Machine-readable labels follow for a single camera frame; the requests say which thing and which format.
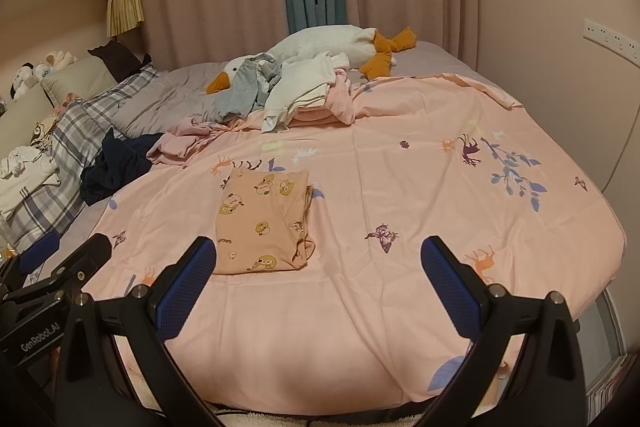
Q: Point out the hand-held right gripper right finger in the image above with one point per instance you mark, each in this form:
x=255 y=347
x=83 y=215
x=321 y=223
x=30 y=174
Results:
x=452 y=294

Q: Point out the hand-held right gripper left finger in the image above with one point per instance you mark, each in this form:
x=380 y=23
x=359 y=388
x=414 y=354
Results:
x=182 y=292

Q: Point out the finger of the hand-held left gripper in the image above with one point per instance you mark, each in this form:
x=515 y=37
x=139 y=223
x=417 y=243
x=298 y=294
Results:
x=85 y=257
x=40 y=249

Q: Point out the orange printed baby shirt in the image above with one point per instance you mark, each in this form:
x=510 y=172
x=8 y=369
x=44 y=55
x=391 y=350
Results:
x=250 y=227

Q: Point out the shiny orange wrapper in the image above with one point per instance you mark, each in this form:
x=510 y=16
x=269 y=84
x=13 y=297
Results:
x=8 y=253

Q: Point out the white folded striped garment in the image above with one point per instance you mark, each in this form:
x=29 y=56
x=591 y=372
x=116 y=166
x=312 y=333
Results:
x=25 y=194

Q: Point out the white crumpled cloth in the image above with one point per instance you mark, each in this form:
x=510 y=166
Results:
x=17 y=162

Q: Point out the pink printed blanket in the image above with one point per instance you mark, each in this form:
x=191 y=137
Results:
x=400 y=217

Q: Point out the navy cloth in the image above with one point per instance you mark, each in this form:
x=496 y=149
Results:
x=115 y=167

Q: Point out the plaid pillow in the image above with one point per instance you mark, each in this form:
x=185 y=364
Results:
x=75 y=142
x=135 y=84

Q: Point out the cartoon printed cushion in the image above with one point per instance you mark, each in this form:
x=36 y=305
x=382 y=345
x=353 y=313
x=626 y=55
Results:
x=45 y=132

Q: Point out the beige headboard cushion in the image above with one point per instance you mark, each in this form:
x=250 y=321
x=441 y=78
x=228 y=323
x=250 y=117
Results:
x=80 y=77
x=20 y=117

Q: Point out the pink crumpled garment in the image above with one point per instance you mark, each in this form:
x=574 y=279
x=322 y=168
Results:
x=175 y=142

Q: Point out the pink plush toy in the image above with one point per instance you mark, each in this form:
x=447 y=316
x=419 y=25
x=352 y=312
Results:
x=67 y=103

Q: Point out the black and white plush toy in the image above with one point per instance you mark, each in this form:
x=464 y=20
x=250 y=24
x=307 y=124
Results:
x=22 y=79

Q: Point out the stack of magazines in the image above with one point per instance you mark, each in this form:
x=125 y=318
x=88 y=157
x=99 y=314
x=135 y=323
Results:
x=607 y=392

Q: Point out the dark brown cloth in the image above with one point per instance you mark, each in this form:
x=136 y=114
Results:
x=120 y=57

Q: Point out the grey garment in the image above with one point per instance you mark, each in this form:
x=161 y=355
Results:
x=240 y=92

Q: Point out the pink folded garment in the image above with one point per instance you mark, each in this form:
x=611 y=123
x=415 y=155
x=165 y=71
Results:
x=340 y=104

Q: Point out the yellow striped small curtain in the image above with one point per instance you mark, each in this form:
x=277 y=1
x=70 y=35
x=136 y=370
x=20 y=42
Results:
x=125 y=4

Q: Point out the white goose plush toy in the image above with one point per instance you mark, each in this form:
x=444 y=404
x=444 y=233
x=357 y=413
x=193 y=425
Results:
x=325 y=42

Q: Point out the white wall socket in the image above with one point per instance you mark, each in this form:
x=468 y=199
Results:
x=612 y=36

